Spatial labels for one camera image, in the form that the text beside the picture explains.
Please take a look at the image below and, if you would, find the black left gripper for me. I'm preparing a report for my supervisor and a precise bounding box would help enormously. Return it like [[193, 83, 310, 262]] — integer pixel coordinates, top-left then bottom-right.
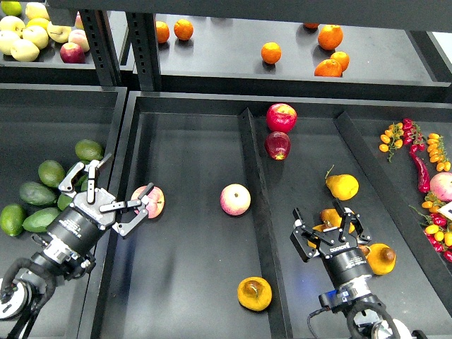
[[45, 153, 155, 258]]

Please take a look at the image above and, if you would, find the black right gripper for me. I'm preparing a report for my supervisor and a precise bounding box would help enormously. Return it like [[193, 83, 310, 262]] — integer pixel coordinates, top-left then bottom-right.
[[290, 199, 373, 288]]

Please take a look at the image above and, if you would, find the yellow pear stem up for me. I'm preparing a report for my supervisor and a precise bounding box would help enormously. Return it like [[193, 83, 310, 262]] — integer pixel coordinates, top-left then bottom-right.
[[237, 276, 273, 311]]

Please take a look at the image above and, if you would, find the dark green avocado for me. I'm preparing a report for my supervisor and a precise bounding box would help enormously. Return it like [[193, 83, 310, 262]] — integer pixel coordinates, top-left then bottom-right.
[[19, 182, 57, 206]]

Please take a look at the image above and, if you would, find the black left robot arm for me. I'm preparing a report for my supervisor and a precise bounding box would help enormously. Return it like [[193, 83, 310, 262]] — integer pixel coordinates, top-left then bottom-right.
[[1, 154, 155, 338]]

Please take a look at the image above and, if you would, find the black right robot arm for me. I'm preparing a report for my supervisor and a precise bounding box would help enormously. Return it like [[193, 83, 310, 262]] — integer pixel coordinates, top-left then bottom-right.
[[290, 199, 427, 338]]

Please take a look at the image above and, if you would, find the yellow pear upper pile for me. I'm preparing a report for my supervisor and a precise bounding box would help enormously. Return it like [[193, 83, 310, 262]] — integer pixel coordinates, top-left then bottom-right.
[[320, 208, 343, 230]]

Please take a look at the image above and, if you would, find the yellow pear pile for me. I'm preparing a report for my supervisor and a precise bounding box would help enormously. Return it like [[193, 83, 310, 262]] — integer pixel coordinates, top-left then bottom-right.
[[367, 243, 396, 275], [307, 224, 328, 250], [358, 244, 371, 258], [320, 208, 343, 230]]

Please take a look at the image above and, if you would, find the yellow pear left pile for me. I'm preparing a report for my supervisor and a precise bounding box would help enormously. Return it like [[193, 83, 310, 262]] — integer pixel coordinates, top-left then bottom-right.
[[307, 224, 328, 250]]

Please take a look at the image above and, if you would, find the green avocado by tray edge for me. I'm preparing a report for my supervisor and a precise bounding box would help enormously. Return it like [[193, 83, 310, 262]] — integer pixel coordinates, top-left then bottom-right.
[[81, 176, 89, 191]]

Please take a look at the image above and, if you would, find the green avocado slanted middle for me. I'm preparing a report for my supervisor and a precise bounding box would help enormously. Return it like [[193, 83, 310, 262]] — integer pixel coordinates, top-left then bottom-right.
[[66, 160, 90, 187]]

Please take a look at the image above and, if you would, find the yellow pear with stem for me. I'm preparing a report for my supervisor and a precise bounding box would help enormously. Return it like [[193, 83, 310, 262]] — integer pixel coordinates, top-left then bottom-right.
[[325, 165, 359, 201]]

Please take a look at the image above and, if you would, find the yellow pear middle pile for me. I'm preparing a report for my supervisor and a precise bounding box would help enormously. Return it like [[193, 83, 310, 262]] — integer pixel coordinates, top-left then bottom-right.
[[358, 244, 371, 258]]

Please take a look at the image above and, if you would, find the green avocado top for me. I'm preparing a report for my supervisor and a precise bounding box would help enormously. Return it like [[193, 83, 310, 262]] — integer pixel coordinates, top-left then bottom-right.
[[75, 139, 104, 161]]

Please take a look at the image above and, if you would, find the small green avocado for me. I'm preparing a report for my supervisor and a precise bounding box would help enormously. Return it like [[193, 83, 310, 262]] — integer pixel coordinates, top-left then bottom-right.
[[56, 194, 73, 211]]

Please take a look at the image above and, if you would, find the yellow pear right pile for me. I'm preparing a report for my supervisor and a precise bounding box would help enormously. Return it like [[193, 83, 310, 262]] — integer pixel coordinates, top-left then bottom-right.
[[367, 243, 396, 275]]

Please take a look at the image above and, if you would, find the green avocado round left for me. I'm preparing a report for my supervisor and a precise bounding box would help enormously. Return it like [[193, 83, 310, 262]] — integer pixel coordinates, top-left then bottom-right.
[[38, 160, 66, 188]]

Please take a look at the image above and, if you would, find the dark avocado lower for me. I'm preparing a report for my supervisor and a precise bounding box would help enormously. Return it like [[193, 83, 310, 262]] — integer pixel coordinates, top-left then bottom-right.
[[23, 207, 61, 233]]

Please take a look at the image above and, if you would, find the bright green lime avocado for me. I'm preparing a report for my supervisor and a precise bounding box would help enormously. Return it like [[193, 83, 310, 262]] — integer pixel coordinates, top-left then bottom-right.
[[1, 203, 27, 237]]

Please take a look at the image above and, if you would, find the pink apple left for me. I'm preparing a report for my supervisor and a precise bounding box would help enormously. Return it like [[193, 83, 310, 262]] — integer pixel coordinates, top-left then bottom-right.
[[131, 186, 165, 219]]

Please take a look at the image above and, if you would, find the pink apple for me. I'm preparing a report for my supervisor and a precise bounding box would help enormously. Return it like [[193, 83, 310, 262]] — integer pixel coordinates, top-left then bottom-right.
[[131, 186, 165, 219], [220, 184, 251, 216]]

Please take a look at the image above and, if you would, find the pink apple centre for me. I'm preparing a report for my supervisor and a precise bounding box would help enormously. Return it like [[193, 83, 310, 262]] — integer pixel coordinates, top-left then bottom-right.
[[220, 184, 251, 216]]

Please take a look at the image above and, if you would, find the dark red apple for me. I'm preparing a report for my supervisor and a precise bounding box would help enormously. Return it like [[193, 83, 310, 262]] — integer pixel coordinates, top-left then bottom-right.
[[264, 131, 291, 161]]

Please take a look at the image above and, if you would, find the black left tray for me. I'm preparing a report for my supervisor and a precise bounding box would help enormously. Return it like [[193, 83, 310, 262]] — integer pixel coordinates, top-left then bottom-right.
[[1, 84, 127, 338]]

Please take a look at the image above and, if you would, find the black tray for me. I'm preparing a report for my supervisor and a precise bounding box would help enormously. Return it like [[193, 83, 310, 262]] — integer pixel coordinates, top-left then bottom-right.
[[1, 84, 127, 338], [91, 93, 451, 338]]

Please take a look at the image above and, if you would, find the red chili pepper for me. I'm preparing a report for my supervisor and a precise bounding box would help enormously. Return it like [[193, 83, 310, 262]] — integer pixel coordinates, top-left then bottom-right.
[[409, 145, 430, 194]]

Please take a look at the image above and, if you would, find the orange cherry tomato bunch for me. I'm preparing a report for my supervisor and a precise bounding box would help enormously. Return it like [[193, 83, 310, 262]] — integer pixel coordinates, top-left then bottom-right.
[[379, 122, 404, 162]]

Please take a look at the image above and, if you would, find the mixed cherry tomato bunch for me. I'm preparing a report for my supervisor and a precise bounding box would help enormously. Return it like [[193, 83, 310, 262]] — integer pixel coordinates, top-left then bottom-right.
[[410, 191, 451, 263]]

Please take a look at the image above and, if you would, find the black centre tray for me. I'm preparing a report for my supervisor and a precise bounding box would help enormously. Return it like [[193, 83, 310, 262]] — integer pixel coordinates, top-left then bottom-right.
[[91, 93, 451, 338]]

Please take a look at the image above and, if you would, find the bright red apple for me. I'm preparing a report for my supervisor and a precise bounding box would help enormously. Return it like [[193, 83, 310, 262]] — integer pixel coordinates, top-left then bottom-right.
[[266, 103, 297, 133]]

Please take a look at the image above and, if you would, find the white label card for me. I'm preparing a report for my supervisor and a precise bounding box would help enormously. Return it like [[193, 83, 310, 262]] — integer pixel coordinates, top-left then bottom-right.
[[438, 201, 452, 220]]

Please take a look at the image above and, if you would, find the pink peach right edge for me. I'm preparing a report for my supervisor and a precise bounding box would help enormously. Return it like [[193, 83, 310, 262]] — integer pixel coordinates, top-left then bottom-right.
[[430, 172, 452, 202]]

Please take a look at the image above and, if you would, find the red cherry tomato bunch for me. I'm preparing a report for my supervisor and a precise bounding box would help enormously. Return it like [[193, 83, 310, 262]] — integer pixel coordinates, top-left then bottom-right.
[[402, 119, 425, 153]]

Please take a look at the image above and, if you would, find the yellow cherry tomato bunch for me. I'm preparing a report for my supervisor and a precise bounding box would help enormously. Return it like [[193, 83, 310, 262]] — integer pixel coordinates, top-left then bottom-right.
[[427, 133, 451, 172]]

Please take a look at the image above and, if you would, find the black left upper shelf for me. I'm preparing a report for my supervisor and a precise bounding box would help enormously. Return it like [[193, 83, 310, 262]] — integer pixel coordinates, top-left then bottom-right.
[[0, 8, 123, 88]]

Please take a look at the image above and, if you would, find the red apple on shelf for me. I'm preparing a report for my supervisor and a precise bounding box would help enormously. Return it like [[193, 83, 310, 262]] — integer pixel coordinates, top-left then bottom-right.
[[60, 42, 85, 64]]

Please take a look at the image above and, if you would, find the peach on shelf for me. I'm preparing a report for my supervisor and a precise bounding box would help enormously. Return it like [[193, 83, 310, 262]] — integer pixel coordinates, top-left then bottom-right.
[[68, 29, 90, 53]]

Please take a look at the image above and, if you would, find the yellow apple with stem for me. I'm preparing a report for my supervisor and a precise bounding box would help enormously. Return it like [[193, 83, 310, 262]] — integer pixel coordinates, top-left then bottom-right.
[[47, 21, 72, 44]]

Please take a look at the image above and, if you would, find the yellow apple front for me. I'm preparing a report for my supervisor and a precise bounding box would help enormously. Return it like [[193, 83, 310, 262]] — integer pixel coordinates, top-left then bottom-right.
[[11, 39, 40, 62]]

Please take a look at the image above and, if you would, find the black perforated post left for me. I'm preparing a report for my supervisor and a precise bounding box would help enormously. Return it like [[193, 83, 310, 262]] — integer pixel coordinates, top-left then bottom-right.
[[79, 9, 121, 86]]

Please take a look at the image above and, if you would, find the black perforated post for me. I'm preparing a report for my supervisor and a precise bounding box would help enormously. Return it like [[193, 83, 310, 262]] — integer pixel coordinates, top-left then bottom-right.
[[126, 12, 162, 92], [79, 9, 121, 86]]

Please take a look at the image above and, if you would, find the black perforated post right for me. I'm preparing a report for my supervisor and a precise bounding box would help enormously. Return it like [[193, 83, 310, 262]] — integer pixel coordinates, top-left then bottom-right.
[[126, 12, 162, 92]]

